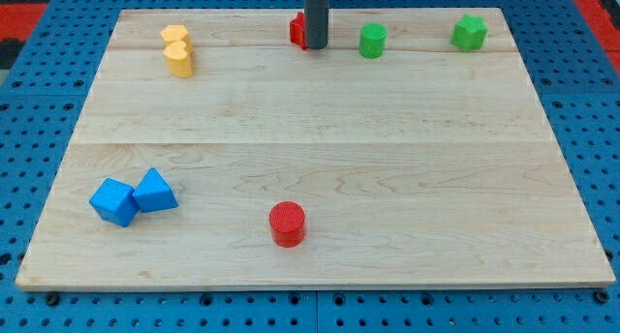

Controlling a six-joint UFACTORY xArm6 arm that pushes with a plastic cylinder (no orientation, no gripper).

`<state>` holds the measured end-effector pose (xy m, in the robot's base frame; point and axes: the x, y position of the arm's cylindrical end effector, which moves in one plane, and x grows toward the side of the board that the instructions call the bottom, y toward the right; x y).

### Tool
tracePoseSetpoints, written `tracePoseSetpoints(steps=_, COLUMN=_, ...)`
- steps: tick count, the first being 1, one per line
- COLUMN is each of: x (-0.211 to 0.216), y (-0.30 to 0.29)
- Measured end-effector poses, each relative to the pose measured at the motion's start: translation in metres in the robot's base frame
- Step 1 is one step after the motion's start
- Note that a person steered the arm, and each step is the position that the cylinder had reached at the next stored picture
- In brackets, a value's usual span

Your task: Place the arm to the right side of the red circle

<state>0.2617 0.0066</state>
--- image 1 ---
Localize red cylinder block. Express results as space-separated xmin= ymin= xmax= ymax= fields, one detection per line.
xmin=268 ymin=201 xmax=305 ymax=248

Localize wooden board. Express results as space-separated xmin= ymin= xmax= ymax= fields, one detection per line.
xmin=15 ymin=8 xmax=616 ymax=292

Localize red star block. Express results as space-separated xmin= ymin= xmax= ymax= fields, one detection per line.
xmin=289 ymin=12 xmax=307 ymax=50

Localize green cylinder block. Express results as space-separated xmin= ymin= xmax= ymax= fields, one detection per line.
xmin=358 ymin=22 xmax=388 ymax=59

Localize blue triangle block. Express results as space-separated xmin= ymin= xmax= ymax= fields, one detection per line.
xmin=133 ymin=167 xmax=178 ymax=213

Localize yellow heart block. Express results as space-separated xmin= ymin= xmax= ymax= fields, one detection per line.
xmin=163 ymin=41 xmax=194 ymax=78

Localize yellow pentagon block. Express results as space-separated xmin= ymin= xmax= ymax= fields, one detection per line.
xmin=160 ymin=24 xmax=194 ymax=54

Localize blue cube block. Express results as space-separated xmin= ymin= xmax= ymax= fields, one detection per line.
xmin=89 ymin=178 xmax=140 ymax=227

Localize green star block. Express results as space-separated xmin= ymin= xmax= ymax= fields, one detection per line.
xmin=449 ymin=15 xmax=488 ymax=52

